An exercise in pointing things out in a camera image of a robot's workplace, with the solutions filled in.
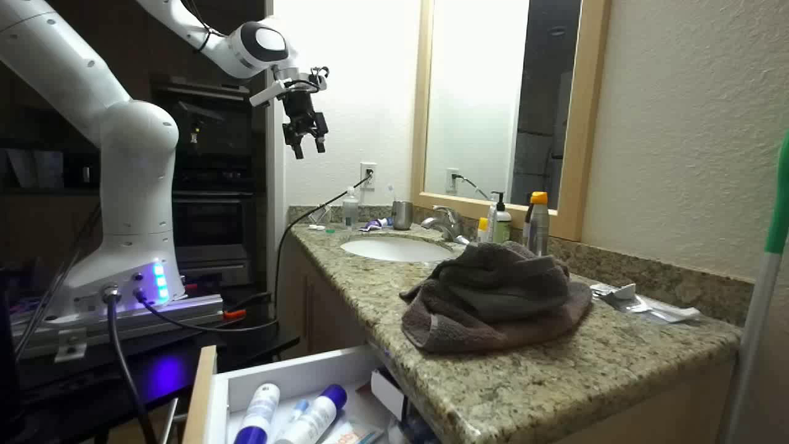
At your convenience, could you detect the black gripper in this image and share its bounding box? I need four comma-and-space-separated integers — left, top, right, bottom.
282, 84, 334, 162

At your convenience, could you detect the wooden drawer with metal handle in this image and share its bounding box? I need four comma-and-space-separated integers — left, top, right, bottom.
181, 343, 430, 444

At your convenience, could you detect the clear solution bottle white cap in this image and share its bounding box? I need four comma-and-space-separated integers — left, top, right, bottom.
340, 185, 364, 229

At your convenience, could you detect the black shelf rack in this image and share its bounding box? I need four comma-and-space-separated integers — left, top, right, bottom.
152, 77, 271, 292

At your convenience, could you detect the metal cup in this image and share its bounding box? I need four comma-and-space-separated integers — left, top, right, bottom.
387, 197, 415, 232

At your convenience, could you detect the white oval sink basin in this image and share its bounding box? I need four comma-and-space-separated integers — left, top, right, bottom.
339, 232, 460, 266

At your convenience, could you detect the chrome faucet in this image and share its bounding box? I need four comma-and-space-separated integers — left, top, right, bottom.
419, 204, 475, 247

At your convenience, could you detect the wood-framed mirror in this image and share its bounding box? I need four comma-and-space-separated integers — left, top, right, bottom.
410, 0, 615, 241

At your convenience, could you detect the green pump soap bottle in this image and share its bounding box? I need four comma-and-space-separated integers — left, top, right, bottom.
491, 189, 516, 247

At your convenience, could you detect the dark crumpled towel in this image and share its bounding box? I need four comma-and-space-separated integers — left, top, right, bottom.
401, 240, 597, 358

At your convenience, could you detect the small white box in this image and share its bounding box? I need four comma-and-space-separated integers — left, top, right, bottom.
369, 367, 408, 425

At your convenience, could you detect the white bottle blue cap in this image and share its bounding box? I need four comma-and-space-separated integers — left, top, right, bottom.
232, 380, 285, 444
274, 383, 350, 444

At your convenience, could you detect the black robot cart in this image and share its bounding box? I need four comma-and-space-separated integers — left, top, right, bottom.
0, 319, 304, 444

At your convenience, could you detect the crumpled plastic wrapper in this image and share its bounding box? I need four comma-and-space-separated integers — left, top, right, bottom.
590, 278, 705, 325

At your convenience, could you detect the wooden vanity cabinet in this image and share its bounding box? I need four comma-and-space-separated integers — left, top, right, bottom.
274, 220, 756, 444

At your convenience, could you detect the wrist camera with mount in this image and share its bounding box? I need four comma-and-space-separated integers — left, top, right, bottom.
248, 66, 334, 109

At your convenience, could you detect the white wall outlet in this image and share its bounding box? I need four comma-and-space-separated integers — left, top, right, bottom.
359, 157, 381, 193

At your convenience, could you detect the black power cable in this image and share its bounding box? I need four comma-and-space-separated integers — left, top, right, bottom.
271, 171, 376, 319

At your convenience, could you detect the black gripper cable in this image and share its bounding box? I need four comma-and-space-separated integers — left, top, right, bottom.
169, 0, 219, 57

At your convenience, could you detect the black base cable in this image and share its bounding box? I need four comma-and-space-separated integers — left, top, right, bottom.
134, 288, 282, 336

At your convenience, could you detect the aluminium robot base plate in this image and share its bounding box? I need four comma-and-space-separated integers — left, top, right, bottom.
11, 292, 229, 364

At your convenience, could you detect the grey base cable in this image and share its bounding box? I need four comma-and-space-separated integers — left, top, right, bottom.
99, 285, 161, 444

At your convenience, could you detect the green white mop handle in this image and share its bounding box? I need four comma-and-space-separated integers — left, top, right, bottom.
722, 130, 789, 444

